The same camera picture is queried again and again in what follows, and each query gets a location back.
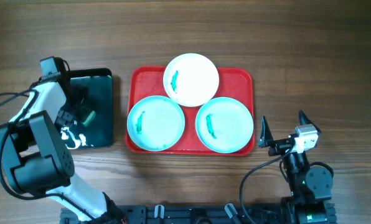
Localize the light blue plate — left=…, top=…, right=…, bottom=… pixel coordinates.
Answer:
left=195, top=97, right=254, bottom=154
left=127, top=95, right=186, bottom=152

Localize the white round plate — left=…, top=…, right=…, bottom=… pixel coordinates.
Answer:
left=162, top=53, right=220, bottom=107

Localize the green scouring sponge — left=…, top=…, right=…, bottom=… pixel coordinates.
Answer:
left=77, top=107, right=96, bottom=127

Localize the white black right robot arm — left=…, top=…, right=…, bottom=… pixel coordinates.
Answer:
left=259, top=111, right=334, bottom=223

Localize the red plastic tray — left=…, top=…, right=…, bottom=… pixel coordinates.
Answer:
left=128, top=65, right=254, bottom=156

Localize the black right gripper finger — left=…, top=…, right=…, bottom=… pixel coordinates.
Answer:
left=298, top=110, right=321, bottom=133
left=258, top=116, right=273, bottom=147

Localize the black water tray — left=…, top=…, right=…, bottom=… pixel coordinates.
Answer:
left=60, top=68, right=113, bottom=149

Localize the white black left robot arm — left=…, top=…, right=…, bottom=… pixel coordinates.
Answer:
left=0, top=75, right=128, bottom=223

